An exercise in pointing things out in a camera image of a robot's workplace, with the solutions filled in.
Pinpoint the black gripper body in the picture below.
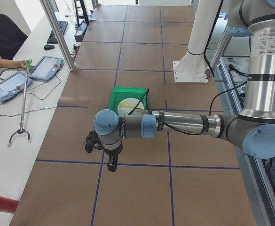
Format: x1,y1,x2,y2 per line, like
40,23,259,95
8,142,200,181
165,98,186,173
105,149,121,164

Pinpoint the yellow plastic spoon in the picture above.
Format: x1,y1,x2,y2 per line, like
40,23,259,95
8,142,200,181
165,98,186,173
120,102,143,109

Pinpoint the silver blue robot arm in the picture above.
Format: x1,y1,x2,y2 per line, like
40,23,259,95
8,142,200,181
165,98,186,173
85,0,275,172

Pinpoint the person hand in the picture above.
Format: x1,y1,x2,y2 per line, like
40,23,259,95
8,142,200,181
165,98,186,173
19,60,33,71

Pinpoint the white round plate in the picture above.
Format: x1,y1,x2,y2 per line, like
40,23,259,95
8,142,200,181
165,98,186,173
117,98,139,115

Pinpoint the green plastic tray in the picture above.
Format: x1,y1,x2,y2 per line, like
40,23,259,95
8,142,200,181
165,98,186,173
108,87,148,112

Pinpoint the silver reacher grabber tool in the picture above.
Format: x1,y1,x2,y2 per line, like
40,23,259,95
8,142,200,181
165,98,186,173
7,59,32,147

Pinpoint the far blue teach pendant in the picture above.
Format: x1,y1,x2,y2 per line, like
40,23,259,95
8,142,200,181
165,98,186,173
29,56,63,81

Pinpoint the blue teach pendant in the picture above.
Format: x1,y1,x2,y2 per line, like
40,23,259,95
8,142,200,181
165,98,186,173
0,72,26,102
29,56,63,81

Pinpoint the red cylinder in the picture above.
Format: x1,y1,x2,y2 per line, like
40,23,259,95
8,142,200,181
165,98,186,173
0,196,19,214

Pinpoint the near blue teach pendant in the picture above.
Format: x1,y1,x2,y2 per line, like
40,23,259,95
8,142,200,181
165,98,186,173
0,72,26,102

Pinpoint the black computer mouse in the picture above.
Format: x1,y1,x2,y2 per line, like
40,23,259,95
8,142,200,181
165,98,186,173
44,44,55,51

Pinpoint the black keyboard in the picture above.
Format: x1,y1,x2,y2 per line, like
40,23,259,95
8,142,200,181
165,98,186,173
46,21,69,44

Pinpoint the person in black shirt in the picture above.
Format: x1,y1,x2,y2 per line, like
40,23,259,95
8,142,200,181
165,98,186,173
0,14,28,68

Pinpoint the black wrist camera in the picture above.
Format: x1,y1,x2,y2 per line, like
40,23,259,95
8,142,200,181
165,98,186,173
85,131,102,153

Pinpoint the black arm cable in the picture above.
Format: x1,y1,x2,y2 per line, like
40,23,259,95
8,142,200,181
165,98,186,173
126,88,248,136

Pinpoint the white pedestal column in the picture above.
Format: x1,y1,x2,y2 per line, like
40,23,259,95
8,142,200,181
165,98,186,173
173,0,223,83

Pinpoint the aluminium side frame rail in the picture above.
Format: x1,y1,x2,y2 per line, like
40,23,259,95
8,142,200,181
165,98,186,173
212,23,275,226

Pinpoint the aluminium frame post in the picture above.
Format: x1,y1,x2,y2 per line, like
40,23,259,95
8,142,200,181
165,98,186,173
40,0,75,72

